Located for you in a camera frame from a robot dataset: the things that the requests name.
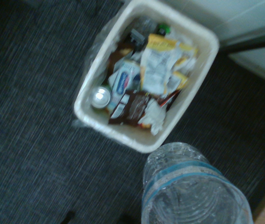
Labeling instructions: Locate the clear plastic water bottle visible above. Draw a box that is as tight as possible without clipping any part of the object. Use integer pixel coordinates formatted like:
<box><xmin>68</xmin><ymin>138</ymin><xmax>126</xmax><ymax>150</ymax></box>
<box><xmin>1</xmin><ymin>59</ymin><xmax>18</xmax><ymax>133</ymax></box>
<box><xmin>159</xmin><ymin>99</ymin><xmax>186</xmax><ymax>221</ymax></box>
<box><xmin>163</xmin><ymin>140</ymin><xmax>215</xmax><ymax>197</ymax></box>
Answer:
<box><xmin>141</xmin><ymin>142</ymin><xmax>255</xmax><ymax>224</ymax></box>

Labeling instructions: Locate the beige plastic trash bin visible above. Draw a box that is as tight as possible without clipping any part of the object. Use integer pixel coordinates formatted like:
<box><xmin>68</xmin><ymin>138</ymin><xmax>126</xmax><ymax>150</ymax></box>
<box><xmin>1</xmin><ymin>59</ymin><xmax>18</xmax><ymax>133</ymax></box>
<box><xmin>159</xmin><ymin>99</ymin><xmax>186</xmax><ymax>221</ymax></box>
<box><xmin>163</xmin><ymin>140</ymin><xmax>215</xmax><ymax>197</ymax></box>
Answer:
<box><xmin>73</xmin><ymin>0</ymin><xmax>220</xmax><ymax>154</ymax></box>

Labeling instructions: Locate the black grey plastic trash piece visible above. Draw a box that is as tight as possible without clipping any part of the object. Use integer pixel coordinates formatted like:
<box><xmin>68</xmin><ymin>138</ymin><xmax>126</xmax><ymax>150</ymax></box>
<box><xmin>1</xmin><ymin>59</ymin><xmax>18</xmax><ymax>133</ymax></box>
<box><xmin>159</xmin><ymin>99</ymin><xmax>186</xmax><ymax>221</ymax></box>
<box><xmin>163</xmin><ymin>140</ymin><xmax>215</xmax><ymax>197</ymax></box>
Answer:
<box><xmin>129</xmin><ymin>28</ymin><xmax>147</xmax><ymax>51</ymax></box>

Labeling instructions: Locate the green bottle cap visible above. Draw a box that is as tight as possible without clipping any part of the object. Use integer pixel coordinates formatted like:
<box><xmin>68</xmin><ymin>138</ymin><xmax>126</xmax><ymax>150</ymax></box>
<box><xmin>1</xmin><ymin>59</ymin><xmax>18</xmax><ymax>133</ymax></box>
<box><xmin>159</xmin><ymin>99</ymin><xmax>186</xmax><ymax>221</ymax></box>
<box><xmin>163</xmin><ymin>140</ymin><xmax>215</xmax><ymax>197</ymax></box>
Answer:
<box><xmin>157</xmin><ymin>23</ymin><xmax>172</xmax><ymax>36</ymax></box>

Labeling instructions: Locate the brown chocolate wrapper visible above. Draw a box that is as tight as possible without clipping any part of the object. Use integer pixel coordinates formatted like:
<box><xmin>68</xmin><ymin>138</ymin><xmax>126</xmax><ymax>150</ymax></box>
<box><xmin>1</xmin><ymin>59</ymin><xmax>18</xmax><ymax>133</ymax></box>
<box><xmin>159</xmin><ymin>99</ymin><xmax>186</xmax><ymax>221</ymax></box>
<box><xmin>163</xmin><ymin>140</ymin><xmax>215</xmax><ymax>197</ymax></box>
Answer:
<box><xmin>108</xmin><ymin>90</ymin><xmax>154</xmax><ymax>126</ymax></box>

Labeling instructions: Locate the crumpled white tissue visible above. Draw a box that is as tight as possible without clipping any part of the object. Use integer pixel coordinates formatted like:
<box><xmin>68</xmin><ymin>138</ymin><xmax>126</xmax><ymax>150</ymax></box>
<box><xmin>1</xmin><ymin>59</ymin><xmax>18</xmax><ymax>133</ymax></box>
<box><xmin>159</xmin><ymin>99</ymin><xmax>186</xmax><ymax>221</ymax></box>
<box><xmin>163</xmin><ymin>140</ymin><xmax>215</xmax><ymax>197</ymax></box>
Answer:
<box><xmin>137</xmin><ymin>101</ymin><xmax>167</xmax><ymax>136</ymax></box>

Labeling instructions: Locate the silver metal can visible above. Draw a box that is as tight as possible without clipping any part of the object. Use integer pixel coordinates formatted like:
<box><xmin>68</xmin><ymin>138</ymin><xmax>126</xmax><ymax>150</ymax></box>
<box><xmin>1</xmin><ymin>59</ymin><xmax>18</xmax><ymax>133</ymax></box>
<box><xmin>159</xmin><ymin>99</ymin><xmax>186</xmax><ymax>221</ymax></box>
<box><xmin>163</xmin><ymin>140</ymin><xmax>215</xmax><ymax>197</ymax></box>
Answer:
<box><xmin>90</xmin><ymin>86</ymin><xmax>112</xmax><ymax>110</ymax></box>

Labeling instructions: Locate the yellow white snack bag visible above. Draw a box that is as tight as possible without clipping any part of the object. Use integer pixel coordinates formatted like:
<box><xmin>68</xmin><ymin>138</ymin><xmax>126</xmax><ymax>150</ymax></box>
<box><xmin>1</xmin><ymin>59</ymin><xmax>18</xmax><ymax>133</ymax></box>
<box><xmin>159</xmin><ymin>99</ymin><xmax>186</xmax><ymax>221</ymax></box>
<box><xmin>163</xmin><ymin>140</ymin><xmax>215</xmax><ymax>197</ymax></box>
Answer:
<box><xmin>139</xmin><ymin>33</ymin><xmax>199</xmax><ymax>96</ymax></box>

